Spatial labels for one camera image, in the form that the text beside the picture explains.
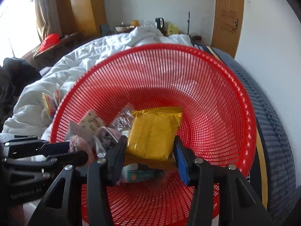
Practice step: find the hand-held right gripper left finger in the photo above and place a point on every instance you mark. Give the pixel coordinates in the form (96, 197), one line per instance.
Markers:
(117, 156)

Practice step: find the plush towel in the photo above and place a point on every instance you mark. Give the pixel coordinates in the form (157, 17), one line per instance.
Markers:
(78, 142)

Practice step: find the yellow packet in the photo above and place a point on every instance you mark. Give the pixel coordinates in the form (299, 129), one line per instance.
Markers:
(152, 134)

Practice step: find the beige curtain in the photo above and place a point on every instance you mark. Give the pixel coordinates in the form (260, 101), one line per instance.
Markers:
(47, 11)

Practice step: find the red plastic mesh basket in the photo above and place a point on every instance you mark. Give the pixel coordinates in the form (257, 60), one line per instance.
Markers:
(164, 75)

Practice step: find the white duvet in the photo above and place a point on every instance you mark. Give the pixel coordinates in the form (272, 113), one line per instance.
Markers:
(70, 70)

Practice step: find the wooden door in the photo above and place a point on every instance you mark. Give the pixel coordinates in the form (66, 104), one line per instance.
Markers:
(227, 9)

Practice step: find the window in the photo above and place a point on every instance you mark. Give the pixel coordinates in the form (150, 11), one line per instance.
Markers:
(16, 21)

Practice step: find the yellow plastic bag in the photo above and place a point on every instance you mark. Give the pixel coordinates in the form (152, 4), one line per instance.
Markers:
(172, 28)

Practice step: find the printed card packet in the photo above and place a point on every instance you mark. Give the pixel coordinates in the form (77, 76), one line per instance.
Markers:
(91, 121)

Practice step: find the striped blue mattress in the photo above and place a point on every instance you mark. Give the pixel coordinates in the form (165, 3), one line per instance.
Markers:
(270, 122)

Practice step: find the dark wooden desk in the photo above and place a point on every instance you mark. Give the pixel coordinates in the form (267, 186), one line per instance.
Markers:
(54, 49)

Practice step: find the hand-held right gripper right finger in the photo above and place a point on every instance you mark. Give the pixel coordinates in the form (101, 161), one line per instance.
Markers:
(182, 167)

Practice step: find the black kettle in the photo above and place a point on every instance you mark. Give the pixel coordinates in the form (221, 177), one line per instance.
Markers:
(160, 23)

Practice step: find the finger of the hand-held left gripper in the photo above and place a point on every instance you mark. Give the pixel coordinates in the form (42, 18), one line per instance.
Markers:
(70, 159)
(55, 147)

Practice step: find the yellow wooden wardrobe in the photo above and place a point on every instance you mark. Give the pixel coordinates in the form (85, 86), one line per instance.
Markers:
(82, 7)

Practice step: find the red bag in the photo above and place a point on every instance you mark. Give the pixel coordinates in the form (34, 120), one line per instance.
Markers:
(49, 42)

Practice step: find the pile of dark clothing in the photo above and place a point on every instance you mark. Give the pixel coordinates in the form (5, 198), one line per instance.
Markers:
(16, 87)

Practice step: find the clear packet with red print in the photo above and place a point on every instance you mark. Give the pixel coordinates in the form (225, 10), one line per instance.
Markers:
(50, 103)

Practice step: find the fairy print clear pouch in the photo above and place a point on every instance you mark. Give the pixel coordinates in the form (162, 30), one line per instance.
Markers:
(105, 137)

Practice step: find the dark blue chair back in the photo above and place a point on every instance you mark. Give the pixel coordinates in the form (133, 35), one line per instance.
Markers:
(105, 30)

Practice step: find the black stand rod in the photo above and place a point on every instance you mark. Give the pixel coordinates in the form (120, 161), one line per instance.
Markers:
(188, 23)

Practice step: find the light blue packet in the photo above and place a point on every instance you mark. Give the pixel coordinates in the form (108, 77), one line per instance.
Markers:
(138, 173)

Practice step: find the white pot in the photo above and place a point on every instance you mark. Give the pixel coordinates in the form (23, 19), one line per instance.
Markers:
(121, 28)

